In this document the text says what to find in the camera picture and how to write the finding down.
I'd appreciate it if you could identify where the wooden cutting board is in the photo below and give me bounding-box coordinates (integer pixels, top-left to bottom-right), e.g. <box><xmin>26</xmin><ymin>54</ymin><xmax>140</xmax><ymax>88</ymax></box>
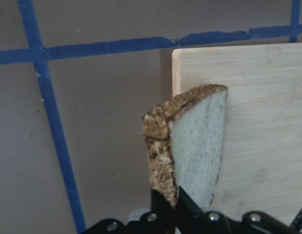
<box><xmin>172</xmin><ymin>42</ymin><xmax>302</xmax><ymax>224</ymax></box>

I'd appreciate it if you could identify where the bread slice with crust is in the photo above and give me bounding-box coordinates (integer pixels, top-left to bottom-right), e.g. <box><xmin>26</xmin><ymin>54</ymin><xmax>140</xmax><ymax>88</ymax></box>
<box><xmin>143</xmin><ymin>84</ymin><xmax>228</xmax><ymax>209</ymax></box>

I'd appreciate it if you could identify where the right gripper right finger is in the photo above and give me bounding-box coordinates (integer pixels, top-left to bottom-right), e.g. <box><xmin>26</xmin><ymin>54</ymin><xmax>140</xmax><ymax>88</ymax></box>
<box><xmin>176</xmin><ymin>186</ymin><xmax>204</xmax><ymax>219</ymax></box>

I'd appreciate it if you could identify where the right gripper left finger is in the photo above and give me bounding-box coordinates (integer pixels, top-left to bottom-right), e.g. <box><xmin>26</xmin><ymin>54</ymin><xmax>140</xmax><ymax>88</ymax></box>
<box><xmin>151</xmin><ymin>189</ymin><xmax>175</xmax><ymax>217</ymax></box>

